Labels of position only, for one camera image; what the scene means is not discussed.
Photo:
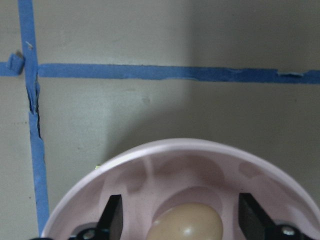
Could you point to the beige egg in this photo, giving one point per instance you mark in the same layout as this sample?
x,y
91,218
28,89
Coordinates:
x,y
188,221

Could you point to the pink bowl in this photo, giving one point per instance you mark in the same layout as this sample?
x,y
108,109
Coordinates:
x,y
156,176

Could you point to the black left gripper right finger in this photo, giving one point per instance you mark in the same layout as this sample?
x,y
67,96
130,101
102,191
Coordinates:
x,y
253,220

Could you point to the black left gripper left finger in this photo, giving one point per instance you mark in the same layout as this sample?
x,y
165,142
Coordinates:
x,y
110,224

